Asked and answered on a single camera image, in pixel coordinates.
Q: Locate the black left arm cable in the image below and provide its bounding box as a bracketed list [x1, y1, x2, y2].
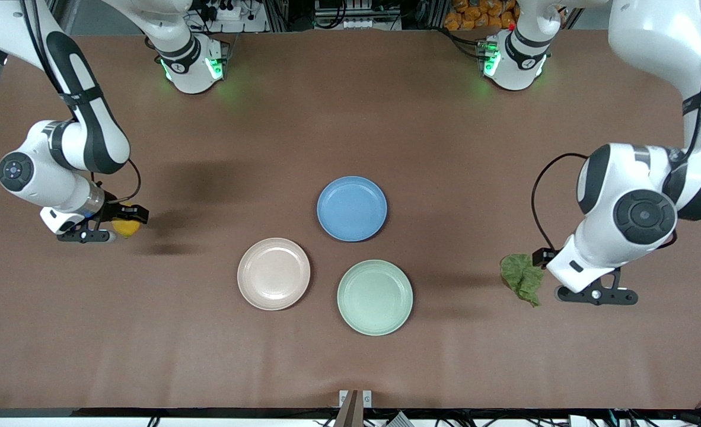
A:
[531, 0, 701, 252]

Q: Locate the yellow lemon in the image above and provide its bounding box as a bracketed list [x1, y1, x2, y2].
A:
[111, 203, 142, 238]

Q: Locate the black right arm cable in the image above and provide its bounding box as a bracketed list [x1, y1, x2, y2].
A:
[21, 0, 142, 206]

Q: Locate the white long power strip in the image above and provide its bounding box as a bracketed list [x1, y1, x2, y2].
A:
[314, 14, 402, 31]

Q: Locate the pile of orange items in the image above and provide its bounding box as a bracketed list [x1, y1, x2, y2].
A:
[444, 0, 521, 31]

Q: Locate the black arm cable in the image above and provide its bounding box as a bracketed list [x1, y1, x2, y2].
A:
[21, 0, 142, 206]
[531, 0, 701, 252]

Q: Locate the light green plate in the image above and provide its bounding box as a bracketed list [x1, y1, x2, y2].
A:
[337, 260, 413, 337]

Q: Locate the beige plate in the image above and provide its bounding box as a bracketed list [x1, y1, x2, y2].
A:
[237, 238, 311, 311]

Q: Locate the green lettuce leaf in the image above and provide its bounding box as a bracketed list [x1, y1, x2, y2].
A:
[500, 253, 544, 308]

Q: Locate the white power strip with plugs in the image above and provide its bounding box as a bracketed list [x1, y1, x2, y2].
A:
[192, 0, 268, 34]

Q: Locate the blue plate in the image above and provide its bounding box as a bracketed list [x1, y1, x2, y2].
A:
[317, 176, 388, 243]

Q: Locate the white table edge bracket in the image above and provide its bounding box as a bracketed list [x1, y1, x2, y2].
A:
[339, 390, 373, 409]

